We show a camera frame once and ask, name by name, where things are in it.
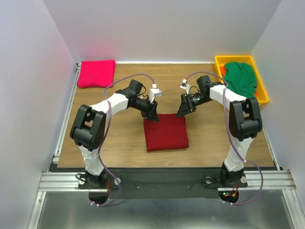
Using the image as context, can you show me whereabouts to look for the green t shirt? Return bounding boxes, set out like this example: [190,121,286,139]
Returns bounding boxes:
[224,62,257,98]

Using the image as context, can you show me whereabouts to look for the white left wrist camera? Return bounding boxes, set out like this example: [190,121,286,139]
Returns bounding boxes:
[148,83,163,103]

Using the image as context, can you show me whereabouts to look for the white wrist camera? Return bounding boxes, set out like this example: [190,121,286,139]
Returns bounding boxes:
[148,83,163,103]
[180,79,191,94]

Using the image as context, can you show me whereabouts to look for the aluminium frame rail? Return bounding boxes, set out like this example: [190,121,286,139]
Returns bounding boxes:
[39,170,296,192]

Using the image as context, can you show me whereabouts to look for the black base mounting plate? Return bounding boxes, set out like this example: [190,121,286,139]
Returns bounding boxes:
[75,167,248,205]

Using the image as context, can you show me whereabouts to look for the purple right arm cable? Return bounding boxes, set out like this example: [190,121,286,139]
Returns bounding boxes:
[182,72,264,206]

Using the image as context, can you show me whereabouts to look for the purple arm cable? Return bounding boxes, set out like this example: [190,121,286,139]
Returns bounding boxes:
[182,72,264,206]
[89,73,157,208]

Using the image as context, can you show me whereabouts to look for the folded pink t shirt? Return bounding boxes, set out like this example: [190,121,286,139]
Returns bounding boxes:
[77,60,116,88]

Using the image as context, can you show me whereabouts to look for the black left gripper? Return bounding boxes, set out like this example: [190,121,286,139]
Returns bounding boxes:
[132,96,159,123]

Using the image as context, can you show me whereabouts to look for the orange t shirt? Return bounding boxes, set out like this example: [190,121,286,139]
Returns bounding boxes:
[220,66,226,76]

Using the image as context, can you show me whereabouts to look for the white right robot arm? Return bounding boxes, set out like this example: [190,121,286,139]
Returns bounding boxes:
[176,75,263,186]

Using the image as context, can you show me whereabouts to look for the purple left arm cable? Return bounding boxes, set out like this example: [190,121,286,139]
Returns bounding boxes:
[89,73,157,208]

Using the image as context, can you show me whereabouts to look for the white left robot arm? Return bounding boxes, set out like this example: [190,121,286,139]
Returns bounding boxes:
[70,80,163,188]

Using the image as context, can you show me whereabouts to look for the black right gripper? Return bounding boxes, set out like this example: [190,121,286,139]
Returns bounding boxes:
[176,93,212,117]

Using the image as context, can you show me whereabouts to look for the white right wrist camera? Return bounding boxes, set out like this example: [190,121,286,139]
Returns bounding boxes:
[180,79,191,94]

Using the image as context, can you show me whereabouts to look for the yellow plastic bin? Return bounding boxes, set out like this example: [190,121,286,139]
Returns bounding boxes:
[214,55,269,106]

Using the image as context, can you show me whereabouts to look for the dark red t shirt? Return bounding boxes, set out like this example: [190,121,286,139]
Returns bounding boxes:
[143,114,189,152]

